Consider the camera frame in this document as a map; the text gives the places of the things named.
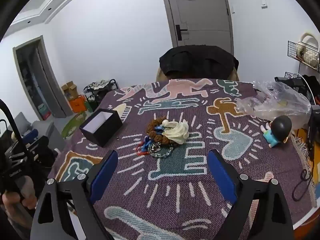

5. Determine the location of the black jewelry box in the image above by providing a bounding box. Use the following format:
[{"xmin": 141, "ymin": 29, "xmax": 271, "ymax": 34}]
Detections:
[{"xmin": 79, "ymin": 108, "xmax": 123, "ymax": 147}]

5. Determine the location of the red string bracelet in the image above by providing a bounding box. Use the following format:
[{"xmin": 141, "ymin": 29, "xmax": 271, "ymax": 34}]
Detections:
[{"xmin": 135, "ymin": 141, "xmax": 148, "ymax": 157}]

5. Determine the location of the brown rudraksha bead bracelet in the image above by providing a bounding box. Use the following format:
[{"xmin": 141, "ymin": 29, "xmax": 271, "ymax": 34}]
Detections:
[{"xmin": 145, "ymin": 116, "xmax": 180, "ymax": 145}]

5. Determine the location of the person's left hand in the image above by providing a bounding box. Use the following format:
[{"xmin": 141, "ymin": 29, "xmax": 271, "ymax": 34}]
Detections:
[{"xmin": 2, "ymin": 176, "xmax": 37, "ymax": 229}]

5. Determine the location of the grey sofa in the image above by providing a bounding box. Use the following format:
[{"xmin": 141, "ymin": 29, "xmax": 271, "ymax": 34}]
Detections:
[{"xmin": 1, "ymin": 112, "xmax": 54, "ymax": 151}]

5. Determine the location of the green leaf floor mat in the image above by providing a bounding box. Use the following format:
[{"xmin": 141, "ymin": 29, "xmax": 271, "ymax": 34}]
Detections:
[{"xmin": 61, "ymin": 111, "xmax": 87, "ymax": 139}]

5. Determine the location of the purple patterned woven tablecloth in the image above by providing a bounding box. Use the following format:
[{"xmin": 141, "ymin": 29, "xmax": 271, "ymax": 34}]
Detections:
[{"xmin": 50, "ymin": 79, "xmax": 316, "ymax": 239}]

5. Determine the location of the orange box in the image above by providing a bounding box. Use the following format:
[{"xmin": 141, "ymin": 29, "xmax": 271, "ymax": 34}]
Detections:
[{"xmin": 69, "ymin": 95, "xmax": 87, "ymax": 113}]

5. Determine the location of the cardboard box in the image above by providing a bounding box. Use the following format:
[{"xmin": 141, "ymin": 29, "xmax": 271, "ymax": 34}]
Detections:
[{"xmin": 61, "ymin": 81, "xmax": 78, "ymax": 101}]

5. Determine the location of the black-haired boy figurine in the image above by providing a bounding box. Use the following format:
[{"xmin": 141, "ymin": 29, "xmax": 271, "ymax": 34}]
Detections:
[{"xmin": 260, "ymin": 115, "xmax": 292, "ymax": 148}]

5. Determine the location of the black shoe rack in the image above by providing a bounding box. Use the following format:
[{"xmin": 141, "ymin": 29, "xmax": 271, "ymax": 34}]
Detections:
[{"xmin": 83, "ymin": 79, "xmax": 119, "ymax": 111}]

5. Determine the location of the clear plastic bag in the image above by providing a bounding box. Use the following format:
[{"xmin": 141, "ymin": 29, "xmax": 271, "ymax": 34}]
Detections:
[{"xmin": 236, "ymin": 81, "xmax": 311, "ymax": 129}]

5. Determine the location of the tan chair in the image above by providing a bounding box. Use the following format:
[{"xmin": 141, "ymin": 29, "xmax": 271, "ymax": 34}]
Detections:
[{"xmin": 156, "ymin": 66, "xmax": 239, "ymax": 81}]

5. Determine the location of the black jacket on chair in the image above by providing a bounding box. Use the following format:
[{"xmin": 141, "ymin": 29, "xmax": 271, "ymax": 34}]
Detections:
[{"xmin": 159, "ymin": 45, "xmax": 239, "ymax": 80}]

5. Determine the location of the grey door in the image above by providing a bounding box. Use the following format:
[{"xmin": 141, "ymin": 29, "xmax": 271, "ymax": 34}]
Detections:
[{"xmin": 164, "ymin": 0, "xmax": 234, "ymax": 54}]

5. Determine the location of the black cable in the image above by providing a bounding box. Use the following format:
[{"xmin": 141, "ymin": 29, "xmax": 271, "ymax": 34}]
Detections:
[{"xmin": 292, "ymin": 154, "xmax": 316, "ymax": 202}]

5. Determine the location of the black wire wall basket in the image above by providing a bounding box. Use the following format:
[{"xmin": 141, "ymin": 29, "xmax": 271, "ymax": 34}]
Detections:
[{"xmin": 287, "ymin": 41, "xmax": 319, "ymax": 72}]

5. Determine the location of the black door handle lock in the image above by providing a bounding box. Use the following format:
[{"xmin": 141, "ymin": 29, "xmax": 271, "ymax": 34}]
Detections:
[{"xmin": 175, "ymin": 24, "xmax": 188, "ymax": 41}]

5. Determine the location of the white light switch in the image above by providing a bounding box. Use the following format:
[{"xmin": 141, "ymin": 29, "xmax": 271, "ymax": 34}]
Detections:
[{"xmin": 261, "ymin": 0, "xmax": 267, "ymax": 9}]

